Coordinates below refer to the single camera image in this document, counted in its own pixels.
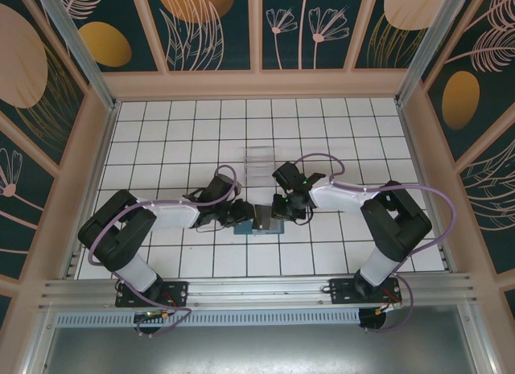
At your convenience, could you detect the black credit card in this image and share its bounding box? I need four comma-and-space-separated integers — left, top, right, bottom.
253, 204, 275, 231

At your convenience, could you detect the small green-lit circuit board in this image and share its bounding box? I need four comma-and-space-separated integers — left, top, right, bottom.
134, 309, 178, 325

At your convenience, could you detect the grey metal sheet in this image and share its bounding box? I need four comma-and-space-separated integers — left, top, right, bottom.
23, 305, 496, 374

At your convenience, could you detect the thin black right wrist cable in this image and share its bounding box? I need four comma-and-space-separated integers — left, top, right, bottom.
295, 207, 320, 227

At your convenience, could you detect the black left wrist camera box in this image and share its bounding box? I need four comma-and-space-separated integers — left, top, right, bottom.
207, 175, 243, 203

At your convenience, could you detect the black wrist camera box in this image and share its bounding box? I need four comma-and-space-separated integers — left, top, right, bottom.
207, 175, 243, 203
272, 161, 307, 191

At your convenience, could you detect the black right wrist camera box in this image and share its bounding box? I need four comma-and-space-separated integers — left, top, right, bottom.
272, 161, 307, 191

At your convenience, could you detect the aluminium mounting rail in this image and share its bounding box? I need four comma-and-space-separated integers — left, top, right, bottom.
38, 272, 478, 310

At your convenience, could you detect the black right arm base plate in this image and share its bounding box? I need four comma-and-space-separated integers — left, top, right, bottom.
328, 277, 403, 305

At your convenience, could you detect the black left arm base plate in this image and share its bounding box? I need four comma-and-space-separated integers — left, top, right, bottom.
115, 280, 190, 309

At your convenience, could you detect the grey slotted cable tray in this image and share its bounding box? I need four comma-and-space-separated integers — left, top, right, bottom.
54, 307, 363, 329

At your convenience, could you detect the aluminium side rail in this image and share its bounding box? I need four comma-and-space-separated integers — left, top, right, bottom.
64, 102, 122, 279
396, 102, 451, 273

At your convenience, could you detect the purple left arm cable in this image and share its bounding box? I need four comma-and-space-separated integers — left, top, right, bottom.
87, 164, 239, 339

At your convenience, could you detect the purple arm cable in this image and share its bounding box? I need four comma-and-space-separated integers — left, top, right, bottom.
87, 164, 239, 339
290, 152, 458, 335

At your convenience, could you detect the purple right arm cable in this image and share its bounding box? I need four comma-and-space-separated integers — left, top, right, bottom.
290, 152, 458, 335

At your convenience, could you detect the pink flowers wall panel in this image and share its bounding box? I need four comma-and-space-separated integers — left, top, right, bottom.
261, 0, 375, 71

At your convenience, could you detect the orange oval feather wall panel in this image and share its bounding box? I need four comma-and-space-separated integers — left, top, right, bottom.
426, 0, 515, 164

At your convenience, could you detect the pink leaves wall panel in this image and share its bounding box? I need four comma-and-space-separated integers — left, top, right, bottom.
458, 142, 515, 275

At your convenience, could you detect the aluminium corner post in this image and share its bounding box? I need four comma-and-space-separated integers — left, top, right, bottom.
393, 0, 464, 106
31, 0, 120, 112

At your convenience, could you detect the orange disc fern wall panel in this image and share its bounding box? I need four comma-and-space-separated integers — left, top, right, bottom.
144, 0, 253, 72

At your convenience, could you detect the orange oval leaf wall panel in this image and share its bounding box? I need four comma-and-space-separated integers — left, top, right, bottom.
64, 0, 161, 73

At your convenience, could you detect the pink disc gold-lines wall panel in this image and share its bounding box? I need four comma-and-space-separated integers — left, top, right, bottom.
352, 0, 443, 69

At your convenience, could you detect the single flower leaf wall panel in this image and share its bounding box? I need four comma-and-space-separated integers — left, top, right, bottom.
0, 110, 56, 279

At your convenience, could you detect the aluminium frame bar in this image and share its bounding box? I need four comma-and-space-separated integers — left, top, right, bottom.
462, 295, 496, 374
22, 307, 57, 374

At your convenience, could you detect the large pink disc wall panel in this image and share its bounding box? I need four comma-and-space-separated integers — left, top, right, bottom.
0, 0, 89, 168

